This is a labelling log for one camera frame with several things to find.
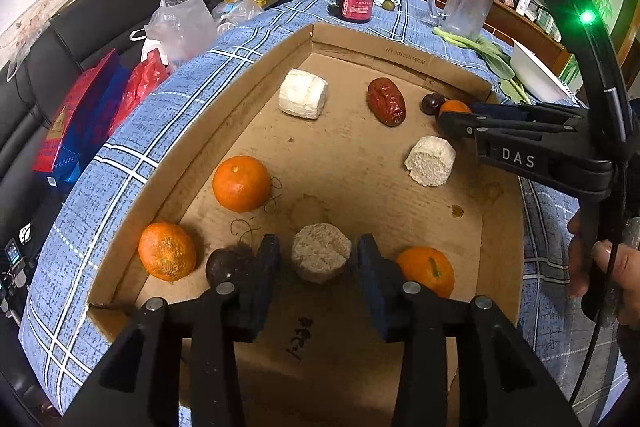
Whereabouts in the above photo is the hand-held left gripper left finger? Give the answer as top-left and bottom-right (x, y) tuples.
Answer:
(60, 233), (282, 427)

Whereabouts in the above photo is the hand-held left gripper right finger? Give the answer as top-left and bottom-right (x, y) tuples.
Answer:
(356, 233), (581, 427)

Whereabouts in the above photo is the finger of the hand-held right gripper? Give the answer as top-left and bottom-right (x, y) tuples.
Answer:
(437, 111), (581, 142)
(467, 101), (590, 122)

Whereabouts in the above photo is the dark purple plum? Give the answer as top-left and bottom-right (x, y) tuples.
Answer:
(421, 93), (447, 116)
(205, 246), (253, 289)

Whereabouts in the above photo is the white cylindrical chunk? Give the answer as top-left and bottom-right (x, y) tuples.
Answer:
(278, 69), (329, 122)
(404, 136), (457, 188)
(291, 223), (353, 284)

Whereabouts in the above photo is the large red date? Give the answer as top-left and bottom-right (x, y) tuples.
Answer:
(367, 78), (407, 126)

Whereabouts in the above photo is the brown cardboard box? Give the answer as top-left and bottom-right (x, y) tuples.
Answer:
(86, 23), (527, 427)

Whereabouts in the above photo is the person's right hand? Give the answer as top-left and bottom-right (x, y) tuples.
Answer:
(566, 209), (640, 325)

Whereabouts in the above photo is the green bok choy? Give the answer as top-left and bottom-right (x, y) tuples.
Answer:
(433, 27), (516, 80)
(500, 77), (532, 105)

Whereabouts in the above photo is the white bowl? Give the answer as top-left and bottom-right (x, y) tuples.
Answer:
(511, 41), (578, 104)

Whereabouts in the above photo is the blue plaid tablecloth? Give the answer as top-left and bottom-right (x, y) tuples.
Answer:
(17, 0), (628, 427)

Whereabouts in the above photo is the small clear plastic bag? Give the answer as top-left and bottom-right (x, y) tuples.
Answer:
(212, 0), (264, 30)

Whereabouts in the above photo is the red and blue gift box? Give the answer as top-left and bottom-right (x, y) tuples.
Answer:
(32, 48), (132, 188)

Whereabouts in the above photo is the small black screen device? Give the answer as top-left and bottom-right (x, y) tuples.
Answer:
(2, 222), (31, 303)

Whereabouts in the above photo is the large clear plastic bag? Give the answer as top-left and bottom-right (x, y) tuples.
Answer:
(145, 0), (218, 72)

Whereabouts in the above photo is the black sofa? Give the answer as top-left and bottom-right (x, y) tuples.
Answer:
(0, 0), (251, 418)

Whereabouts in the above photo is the black cable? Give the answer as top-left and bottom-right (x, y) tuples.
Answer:
(569, 252), (626, 408)

